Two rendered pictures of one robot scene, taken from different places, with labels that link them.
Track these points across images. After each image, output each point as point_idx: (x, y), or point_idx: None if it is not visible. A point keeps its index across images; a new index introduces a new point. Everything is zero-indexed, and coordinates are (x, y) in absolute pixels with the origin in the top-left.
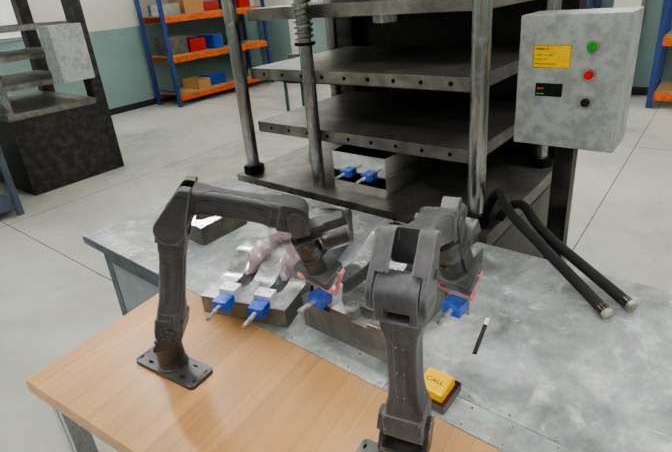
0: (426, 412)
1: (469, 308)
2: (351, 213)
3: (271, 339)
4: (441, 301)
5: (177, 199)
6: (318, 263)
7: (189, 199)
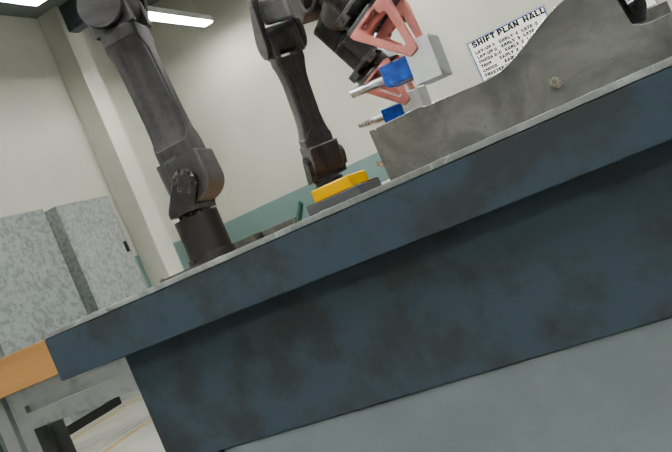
0: (176, 160)
1: (411, 71)
2: (669, 8)
3: None
4: (543, 100)
5: (250, 10)
6: (343, 53)
7: (259, 8)
